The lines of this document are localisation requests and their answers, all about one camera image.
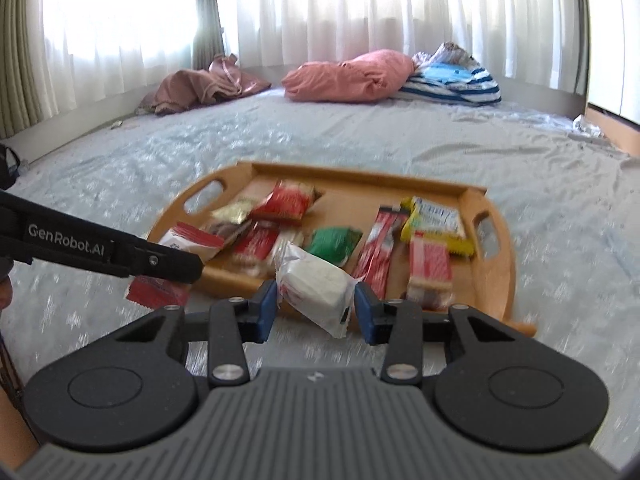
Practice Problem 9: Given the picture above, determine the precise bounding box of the mauve crumpled cloth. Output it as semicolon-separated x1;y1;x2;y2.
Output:
139;52;273;116

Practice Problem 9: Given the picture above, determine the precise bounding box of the blue white striped pillow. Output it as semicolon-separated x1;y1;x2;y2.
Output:
400;62;502;107

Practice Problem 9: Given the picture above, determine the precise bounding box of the clear red label biscuit packet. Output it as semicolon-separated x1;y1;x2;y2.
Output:
405;232;456;309

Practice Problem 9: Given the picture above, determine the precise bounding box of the grey green curtain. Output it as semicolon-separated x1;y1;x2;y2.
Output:
191;0;226;71
575;0;591;98
0;0;48;141

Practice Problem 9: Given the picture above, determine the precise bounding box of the clear wafer packet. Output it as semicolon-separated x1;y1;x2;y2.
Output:
272;230;306;266

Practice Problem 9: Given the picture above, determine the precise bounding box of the dark blue object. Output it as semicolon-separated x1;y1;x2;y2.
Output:
0;142;22;183

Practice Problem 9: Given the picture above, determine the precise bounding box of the green snack packet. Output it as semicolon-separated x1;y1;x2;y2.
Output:
305;226;363;267

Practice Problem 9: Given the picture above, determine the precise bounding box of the gold snack packet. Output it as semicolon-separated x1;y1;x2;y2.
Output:
211;197;258;225

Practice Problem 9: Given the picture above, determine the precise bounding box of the white and red snack packet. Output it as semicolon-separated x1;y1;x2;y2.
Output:
159;221;226;263

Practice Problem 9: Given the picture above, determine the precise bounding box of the dark red snack packet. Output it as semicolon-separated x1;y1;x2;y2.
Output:
125;274;192;309

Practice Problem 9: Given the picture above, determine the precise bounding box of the white sheer curtain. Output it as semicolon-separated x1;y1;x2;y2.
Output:
40;0;201;106
212;0;588;94

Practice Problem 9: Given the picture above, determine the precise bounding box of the pink pillow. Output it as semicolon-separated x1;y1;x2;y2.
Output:
281;49;416;105

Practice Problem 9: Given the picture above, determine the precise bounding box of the bed with snowflake sheet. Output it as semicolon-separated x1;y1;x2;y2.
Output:
0;85;640;461

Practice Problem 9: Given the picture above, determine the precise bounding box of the white wardrobe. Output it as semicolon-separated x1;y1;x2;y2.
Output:
582;0;640;136

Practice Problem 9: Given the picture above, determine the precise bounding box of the wooden tray with handles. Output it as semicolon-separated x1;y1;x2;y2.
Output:
147;160;538;338

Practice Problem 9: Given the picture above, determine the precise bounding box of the yellow cracker packet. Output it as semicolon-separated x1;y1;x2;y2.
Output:
400;196;477;258

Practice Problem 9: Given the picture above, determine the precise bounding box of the white cake packet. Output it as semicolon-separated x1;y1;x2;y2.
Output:
272;240;358;339

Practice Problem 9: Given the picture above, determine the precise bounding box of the large red nut packet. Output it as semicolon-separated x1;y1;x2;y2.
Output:
248;180;323;223

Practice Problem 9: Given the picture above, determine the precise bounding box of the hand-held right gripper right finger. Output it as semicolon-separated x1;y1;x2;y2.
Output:
353;282;531;387

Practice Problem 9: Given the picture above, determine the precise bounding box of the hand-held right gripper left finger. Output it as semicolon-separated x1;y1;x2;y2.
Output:
115;280;278;388

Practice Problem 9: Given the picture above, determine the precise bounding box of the floral cloth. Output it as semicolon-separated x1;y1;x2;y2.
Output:
412;41;483;71

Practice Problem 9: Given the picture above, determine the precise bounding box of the long red snack packet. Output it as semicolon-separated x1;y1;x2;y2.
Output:
351;205;411;298

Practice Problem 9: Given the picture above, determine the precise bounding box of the white crumpled plastic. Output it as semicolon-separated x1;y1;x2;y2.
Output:
571;114;603;138

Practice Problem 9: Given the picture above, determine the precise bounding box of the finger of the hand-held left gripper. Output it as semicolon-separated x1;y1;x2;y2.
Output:
112;237;205;283

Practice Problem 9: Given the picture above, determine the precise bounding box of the wooden side board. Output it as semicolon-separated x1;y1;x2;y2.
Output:
585;105;640;156

